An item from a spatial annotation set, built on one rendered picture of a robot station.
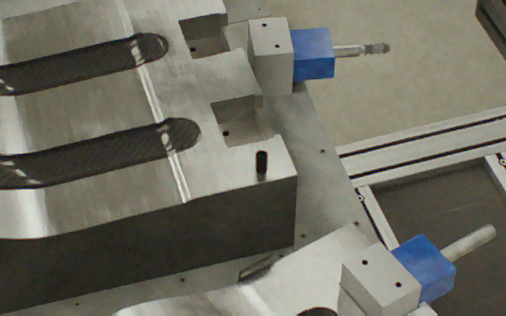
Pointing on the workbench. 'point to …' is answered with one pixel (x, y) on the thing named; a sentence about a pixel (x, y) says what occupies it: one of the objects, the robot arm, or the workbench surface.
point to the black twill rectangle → (255, 267)
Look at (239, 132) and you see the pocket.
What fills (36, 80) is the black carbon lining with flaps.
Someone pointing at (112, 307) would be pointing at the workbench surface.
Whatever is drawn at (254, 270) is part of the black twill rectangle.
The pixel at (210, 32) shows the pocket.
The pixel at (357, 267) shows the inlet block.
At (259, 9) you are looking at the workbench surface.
